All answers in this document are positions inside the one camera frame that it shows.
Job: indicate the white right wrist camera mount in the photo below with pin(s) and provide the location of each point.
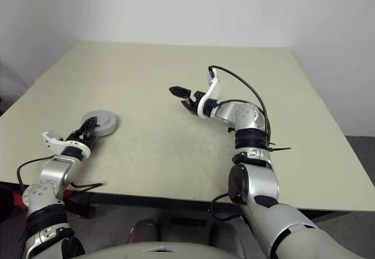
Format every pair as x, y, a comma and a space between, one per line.
212, 90

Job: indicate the round grey motor lid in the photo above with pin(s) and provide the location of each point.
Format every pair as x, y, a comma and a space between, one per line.
101, 117

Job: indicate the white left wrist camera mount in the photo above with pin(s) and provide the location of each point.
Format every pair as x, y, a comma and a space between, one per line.
58, 143

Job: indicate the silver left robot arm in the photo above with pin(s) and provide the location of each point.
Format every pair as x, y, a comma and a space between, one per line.
55, 174

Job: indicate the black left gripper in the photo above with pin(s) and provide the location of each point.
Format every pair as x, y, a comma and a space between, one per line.
83, 137

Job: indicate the black table frame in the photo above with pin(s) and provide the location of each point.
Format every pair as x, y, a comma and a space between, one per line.
161, 200

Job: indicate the dark rounded shape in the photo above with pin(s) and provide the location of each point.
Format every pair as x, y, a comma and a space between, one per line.
143, 231

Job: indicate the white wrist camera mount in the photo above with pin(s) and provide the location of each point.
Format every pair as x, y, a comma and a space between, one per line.
212, 90
58, 143

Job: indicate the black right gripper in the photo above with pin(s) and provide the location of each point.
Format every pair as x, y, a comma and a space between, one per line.
195, 102

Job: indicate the red object under table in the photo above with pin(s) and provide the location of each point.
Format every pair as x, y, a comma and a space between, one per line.
19, 201

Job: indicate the grey robot torso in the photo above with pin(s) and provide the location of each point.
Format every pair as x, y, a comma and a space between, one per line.
152, 251

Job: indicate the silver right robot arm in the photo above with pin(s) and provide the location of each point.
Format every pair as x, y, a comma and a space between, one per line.
257, 180

